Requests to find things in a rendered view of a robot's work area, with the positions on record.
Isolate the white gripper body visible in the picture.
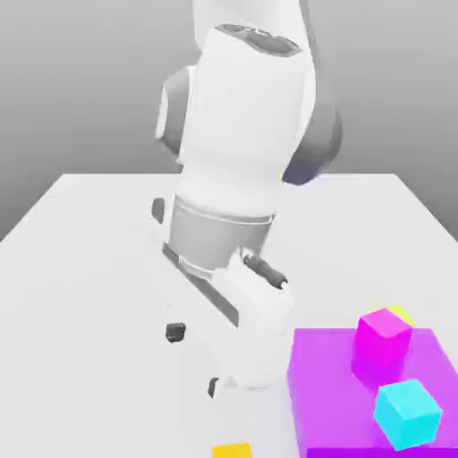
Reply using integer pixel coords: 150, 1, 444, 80
157, 242, 296, 392

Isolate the small golden yellow cube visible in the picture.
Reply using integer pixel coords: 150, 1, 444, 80
210, 442, 254, 458

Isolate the small magenta cube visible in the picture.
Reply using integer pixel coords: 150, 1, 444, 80
350, 307, 413, 390

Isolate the small lemon yellow cube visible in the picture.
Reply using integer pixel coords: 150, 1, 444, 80
371, 304, 417, 327

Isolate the small cyan cube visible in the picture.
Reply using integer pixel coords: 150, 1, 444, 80
373, 378, 444, 453

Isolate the large purple box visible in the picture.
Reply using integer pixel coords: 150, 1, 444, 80
286, 327, 458, 458

